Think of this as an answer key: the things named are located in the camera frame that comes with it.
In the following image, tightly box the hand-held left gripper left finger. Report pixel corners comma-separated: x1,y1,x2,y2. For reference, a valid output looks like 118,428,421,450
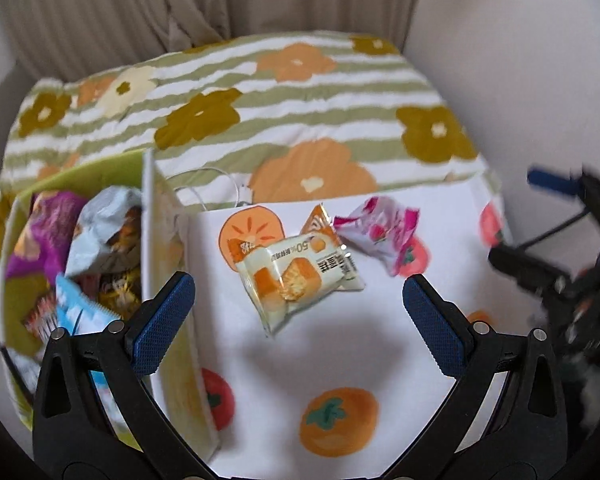
32,271,216,480

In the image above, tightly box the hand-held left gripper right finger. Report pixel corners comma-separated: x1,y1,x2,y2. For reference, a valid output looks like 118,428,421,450
385,274,568,480

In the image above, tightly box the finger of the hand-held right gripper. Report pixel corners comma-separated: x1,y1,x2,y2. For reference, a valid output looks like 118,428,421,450
526,167,586,196
487,245,566,296

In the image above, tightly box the green fabric storage box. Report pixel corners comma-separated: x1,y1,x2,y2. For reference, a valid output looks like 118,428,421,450
0,149,221,461

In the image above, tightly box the light blue white snack packet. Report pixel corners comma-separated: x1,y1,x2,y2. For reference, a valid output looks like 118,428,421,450
55,274,126,341

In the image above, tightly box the silver snack packet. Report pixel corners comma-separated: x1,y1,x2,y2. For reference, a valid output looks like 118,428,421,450
65,186,143,278

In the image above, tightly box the cream orange cake packet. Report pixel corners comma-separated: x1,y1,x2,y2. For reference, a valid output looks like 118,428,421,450
228,203,366,338

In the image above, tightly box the purple chip bag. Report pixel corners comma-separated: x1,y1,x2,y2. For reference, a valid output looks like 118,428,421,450
5,191,88,281

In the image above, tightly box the pink strawberry snack packet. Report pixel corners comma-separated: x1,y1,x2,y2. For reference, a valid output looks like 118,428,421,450
332,196,421,277

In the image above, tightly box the white persimmon print bedsheet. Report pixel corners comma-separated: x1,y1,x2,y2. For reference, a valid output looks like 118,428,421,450
175,180,521,480

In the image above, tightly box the floral striped blanket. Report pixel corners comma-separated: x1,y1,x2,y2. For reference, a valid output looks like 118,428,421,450
0,30,503,301

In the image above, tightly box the beige curtain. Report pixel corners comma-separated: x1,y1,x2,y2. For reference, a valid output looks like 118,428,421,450
0,0,426,83

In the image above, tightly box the white cable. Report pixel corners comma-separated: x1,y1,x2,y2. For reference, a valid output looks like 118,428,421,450
167,166,253,211

